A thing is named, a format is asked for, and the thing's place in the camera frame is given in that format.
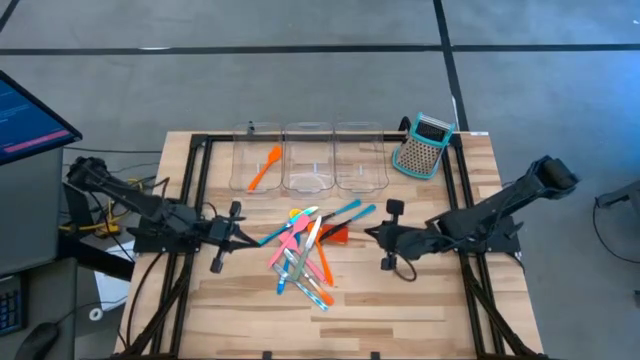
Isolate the pink silicone spoon spatula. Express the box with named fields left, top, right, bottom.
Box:
left=278, top=230, right=327, bottom=285

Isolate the iridescent blade knife teal handle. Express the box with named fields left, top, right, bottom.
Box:
left=257, top=205, right=320, bottom=247

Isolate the red spatula wooden handle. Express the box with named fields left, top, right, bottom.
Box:
left=318, top=223, right=371, bottom=250

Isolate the knife orange gradient handle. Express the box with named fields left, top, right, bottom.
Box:
left=282, top=248, right=335, bottom=307

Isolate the knife teal chevron handle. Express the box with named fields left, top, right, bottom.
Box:
left=272, top=263, right=330, bottom=312

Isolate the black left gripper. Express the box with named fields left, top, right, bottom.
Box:
left=207, top=199, right=260, bottom=274

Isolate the black computer mouse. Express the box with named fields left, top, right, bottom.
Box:
left=13, top=321, right=61, bottom=360

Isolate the blue silicone spoon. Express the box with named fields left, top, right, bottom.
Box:
left=276, top=232, right=302, bottom=296

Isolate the yellow cable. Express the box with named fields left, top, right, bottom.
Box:
left=58, top=177, right=146, bottom=237

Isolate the black desk base beam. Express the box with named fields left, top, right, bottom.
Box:
left=57, top=234, right=137, bottom=281

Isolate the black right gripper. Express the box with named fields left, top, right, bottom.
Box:
left=365, top=198, right=441, bottom=271

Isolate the computer monitor blue screen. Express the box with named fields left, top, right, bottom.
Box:
left=0, top=69, right=84, bottom=167

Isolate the pink icing spatula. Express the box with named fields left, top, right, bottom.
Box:
left=266, top=213, right=312, bottom=269

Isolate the clear plastic bin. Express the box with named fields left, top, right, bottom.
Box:
left=282, top=121, right=336, bottom=195
left=228, top=121, right=285, bottom=195
left=333, top=121, right=390, bottom=195

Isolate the black floor stand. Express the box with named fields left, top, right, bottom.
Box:
left=593, top=178, right=640, bottom=211

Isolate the black keyboard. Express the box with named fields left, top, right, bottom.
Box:
left=0, top=273, right=27, bottom=337

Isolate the small orange silicone spoon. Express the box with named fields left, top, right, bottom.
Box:
left=248, top=145, right=284, bottom=193

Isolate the white paper sheet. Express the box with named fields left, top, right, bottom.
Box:
left=93, top=239, right=137, bottom=312

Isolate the black knife teal handle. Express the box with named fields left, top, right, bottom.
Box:
left=331, top=203, right=378, bottom=241
left=318, top=198, right=363, bottom=224

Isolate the teal steel box grater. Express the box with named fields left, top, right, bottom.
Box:
left=391, top=111, right=457, bottom=180

